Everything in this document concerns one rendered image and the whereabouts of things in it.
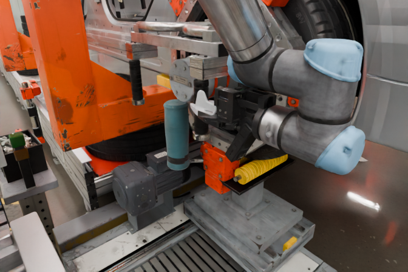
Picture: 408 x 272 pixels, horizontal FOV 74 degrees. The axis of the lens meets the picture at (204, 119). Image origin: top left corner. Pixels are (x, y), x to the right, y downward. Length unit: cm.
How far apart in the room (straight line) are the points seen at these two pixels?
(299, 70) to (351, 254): 123
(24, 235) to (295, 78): 43
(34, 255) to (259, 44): 41
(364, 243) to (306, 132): 124
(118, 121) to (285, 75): 92
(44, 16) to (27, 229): 78
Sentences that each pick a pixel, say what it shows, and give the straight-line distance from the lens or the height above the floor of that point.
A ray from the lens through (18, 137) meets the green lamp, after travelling 108.
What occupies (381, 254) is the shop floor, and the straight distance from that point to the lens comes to 161.
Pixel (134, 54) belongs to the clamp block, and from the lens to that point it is 88.
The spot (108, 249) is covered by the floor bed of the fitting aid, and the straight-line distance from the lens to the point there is 137.
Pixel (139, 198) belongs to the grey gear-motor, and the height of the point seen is 32.
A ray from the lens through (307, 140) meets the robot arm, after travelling 43.
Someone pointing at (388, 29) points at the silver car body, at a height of 101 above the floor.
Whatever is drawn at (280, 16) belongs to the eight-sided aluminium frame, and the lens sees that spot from 78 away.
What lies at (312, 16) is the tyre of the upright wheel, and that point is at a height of 103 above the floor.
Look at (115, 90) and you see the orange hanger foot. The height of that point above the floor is 72.
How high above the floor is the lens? 105
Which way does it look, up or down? 22 degrees down
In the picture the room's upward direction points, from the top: straight up
